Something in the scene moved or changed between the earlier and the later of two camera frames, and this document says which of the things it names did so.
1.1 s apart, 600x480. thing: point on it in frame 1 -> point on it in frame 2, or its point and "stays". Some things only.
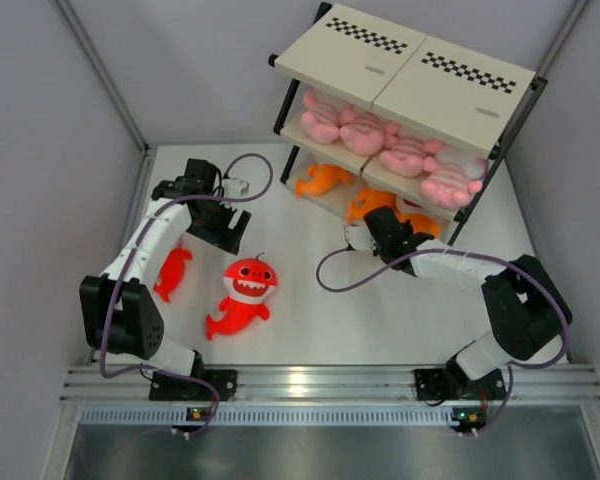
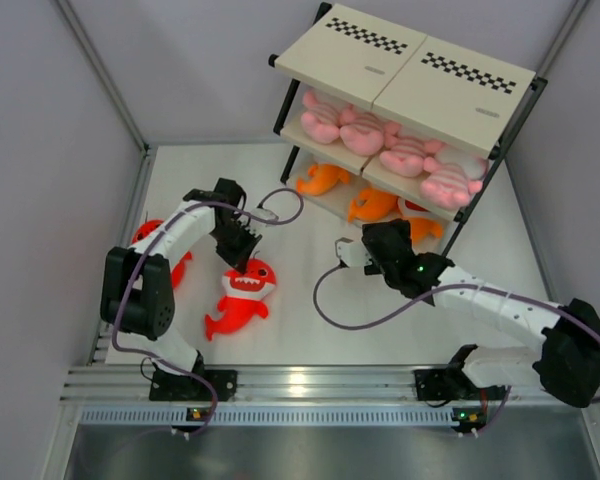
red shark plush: (250, 283) stays
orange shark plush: (373, 199) stays
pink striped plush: (320, 121) stays
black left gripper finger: (234, 236) -> (242, 264)
